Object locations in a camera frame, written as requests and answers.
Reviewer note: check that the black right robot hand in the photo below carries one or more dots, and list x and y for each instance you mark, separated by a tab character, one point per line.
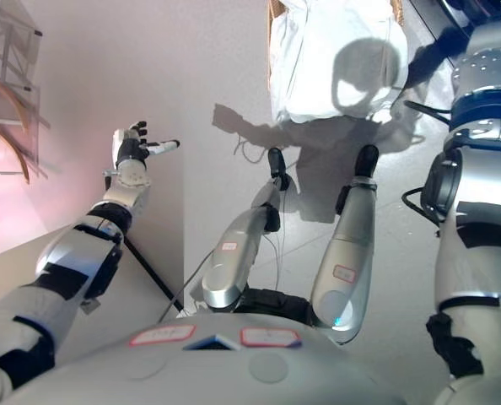
493	36

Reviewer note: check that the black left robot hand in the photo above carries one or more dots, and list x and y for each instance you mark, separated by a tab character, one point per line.
130	147

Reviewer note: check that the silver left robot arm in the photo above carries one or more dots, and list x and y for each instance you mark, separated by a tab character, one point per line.
73	261

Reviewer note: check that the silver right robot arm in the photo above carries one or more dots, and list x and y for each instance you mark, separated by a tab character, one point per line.
470	253

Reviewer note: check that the silver left robot leg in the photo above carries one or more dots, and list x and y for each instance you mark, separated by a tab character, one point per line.
238	240

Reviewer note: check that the silver robot leg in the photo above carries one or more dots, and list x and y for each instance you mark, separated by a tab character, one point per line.
238	240
351	253

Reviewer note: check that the white clothing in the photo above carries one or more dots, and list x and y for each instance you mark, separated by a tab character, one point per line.
301	63

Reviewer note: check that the grey robot torso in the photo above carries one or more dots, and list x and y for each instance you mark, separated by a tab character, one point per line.
217	371

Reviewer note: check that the silver right robot leg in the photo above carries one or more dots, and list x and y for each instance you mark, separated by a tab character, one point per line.
351	253

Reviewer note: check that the metal and wood frame furniture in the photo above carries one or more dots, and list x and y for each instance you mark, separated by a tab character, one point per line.
23	139

